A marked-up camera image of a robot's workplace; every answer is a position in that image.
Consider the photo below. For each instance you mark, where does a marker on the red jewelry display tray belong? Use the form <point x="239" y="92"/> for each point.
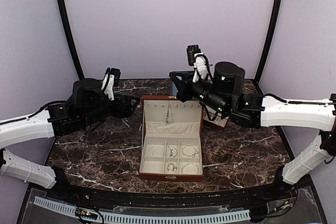
<point x="217" y="123"/>

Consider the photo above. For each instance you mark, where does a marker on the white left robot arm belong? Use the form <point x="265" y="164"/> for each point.
<point x="27" y="128"/>

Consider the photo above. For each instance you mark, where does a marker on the silver bangle front left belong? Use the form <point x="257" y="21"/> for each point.
<point x="158" y="151"/>

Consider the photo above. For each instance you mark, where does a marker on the thin chain hung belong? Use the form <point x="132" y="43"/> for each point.
<point x="167" y="118"/>

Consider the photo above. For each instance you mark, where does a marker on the silver bangle front right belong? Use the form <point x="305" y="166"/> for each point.
<point x="190" y="169"/>

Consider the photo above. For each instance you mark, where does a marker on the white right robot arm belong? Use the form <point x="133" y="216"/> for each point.
<point x="316" y="116"/>

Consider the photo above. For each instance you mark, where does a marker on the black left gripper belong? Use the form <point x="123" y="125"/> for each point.
<point x="127" y="110"/>

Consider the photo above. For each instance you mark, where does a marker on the gold crystal pendant earring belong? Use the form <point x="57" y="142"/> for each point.
<point x="172" y="167"/>

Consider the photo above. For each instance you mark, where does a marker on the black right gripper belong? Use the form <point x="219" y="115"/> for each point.
<point x="182" y="86"/>

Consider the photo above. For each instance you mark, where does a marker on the red jewelry box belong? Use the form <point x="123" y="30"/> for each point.
<point x="185" y="129"/>

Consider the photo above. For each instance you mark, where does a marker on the silver bangle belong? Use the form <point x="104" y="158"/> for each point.
<point x="189" y="151"/>
<point x="190" y="169"/>
<point x="158" y="151"/>

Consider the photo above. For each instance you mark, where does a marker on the silver bangle back right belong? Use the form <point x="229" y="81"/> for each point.
<point x="189" y="151"/>

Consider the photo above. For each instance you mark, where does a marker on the white perforated cable rail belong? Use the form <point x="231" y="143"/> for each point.
<point x="86" y="215"/>

